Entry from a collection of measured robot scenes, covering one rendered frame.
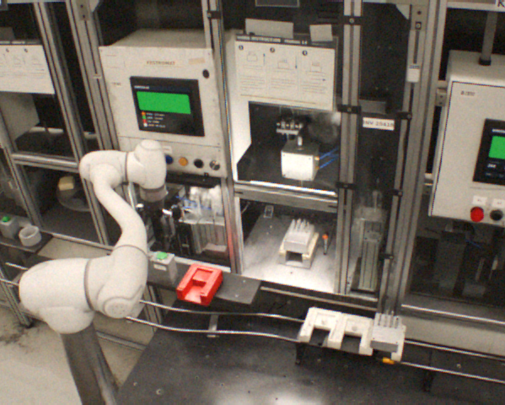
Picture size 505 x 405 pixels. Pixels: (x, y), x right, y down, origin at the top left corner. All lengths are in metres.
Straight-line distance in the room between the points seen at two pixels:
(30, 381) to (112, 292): 1.96
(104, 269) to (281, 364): 0.97
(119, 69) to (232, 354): 1.16
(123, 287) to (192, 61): 0.73
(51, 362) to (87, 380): 1.71
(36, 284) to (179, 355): 0.92
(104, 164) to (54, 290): 0.55
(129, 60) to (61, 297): 0.81
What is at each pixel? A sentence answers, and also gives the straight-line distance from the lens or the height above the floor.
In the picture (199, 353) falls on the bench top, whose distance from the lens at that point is 2.04.
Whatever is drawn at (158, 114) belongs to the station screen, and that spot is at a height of 1.61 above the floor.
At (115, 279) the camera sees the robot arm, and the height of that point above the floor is 1.49.
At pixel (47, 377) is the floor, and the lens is 3.07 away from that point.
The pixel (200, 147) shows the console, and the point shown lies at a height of 1.48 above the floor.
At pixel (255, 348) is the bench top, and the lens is 2.03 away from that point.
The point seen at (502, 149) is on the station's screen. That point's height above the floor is 1.62.
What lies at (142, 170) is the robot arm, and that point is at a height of 1.46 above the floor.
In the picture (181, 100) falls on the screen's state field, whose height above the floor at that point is 1.66.
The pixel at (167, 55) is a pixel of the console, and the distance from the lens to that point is 1.59.
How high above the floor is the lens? 2.28
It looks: 35 degrees down
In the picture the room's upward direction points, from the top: 4 degrees counter-clockwise
